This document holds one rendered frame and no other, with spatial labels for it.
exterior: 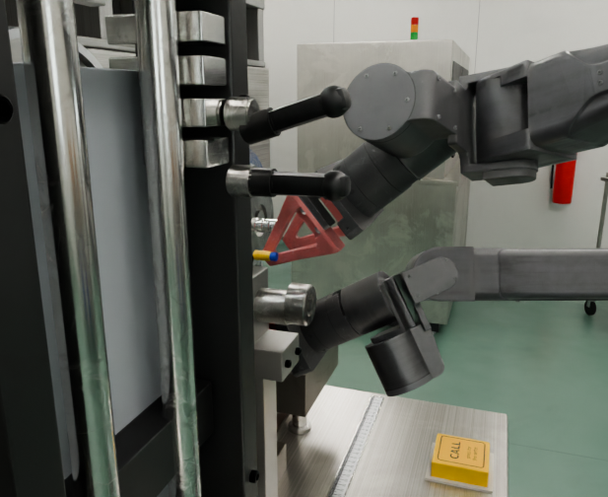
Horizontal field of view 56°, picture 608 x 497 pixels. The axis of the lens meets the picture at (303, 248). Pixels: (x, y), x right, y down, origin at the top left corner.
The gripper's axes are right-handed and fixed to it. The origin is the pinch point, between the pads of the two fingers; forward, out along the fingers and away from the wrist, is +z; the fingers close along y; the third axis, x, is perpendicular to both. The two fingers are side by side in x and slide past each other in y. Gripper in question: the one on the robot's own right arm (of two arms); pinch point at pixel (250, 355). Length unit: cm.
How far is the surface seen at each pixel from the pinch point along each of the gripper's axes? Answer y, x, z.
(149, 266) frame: -37.2, 14.0, -21.9
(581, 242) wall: 444, -122, -40
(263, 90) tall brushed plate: 80, 43, 11
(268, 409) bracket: -10.2, -3.6, -5.4
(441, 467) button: 6.4, -24.4, -12.5
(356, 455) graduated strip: 8.1, -20.2, -1.7
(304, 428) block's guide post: 10.8, -15.3, 5.2
